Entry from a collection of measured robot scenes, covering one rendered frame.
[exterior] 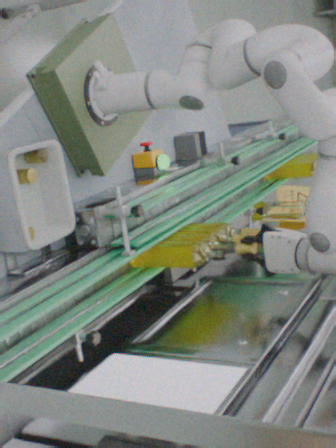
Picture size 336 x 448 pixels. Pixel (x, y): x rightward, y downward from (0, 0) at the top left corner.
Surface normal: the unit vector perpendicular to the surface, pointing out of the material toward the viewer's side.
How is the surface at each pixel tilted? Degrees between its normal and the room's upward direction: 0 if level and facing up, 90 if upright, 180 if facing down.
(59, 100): 90
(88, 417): 90
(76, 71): 1
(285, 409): 90
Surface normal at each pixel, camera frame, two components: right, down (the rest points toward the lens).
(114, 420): -0.14, -0.96
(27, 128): 0.87, -0.01
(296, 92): -0.54, 0.29
